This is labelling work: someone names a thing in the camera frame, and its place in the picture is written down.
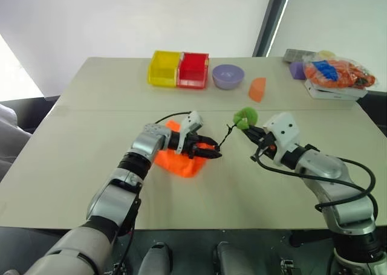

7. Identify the yellow plastic bin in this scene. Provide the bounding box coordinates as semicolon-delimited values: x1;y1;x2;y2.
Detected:
147;50;182;87

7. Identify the purple block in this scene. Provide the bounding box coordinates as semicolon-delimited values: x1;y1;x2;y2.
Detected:
289;61;307;81

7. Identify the orange fabric pouch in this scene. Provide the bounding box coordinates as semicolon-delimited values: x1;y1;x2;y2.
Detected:
154;120;208;178

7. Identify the white flat box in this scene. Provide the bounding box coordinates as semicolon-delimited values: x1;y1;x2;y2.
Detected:
304;78;368;101

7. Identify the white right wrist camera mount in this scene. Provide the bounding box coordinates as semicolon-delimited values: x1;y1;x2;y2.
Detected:
262;112;301;164

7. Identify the clear bag of orange items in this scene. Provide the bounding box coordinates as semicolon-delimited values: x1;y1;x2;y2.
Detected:
304;53;377;90

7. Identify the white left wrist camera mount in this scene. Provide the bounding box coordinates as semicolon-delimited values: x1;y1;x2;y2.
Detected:
176;111;204;154

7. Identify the orange foam wedge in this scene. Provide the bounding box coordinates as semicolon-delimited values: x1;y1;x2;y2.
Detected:
249;77;267;103

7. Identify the black drawstring cord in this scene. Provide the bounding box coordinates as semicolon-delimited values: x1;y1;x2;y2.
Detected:
218;123;236;152

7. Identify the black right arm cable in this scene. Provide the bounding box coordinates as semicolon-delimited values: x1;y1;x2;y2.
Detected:
250;147;379;225

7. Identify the red plastic bin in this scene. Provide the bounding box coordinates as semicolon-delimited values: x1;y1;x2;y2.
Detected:
176;51;210;90

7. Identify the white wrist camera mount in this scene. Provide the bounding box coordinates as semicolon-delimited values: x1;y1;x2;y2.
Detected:
176;111;204;154
262;112;301;164

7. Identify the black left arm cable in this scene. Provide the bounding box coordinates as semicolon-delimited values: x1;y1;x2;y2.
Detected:
154;111;194;125

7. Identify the dark window frame post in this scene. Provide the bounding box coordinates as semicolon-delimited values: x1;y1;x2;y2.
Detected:
252;0;294;57

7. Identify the blue toy piece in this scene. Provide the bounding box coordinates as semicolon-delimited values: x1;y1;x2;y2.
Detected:
312;60;339;82

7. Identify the purple plastic bowl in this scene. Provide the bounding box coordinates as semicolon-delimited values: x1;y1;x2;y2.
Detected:
212;63;245;91

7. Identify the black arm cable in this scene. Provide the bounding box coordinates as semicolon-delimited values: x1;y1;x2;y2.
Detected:
250;147;379;225
154;111;194;125

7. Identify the grey cloth heap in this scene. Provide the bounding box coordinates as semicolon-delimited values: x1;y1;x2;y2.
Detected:
0;104;33;182

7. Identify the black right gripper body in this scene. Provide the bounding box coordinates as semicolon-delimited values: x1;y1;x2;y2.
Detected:
255;129;277;160

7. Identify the dark low furniture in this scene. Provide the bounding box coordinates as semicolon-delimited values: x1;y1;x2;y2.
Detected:
0;95;61;131

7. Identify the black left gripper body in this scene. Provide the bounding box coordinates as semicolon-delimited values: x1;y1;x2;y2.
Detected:
181;133;204;160

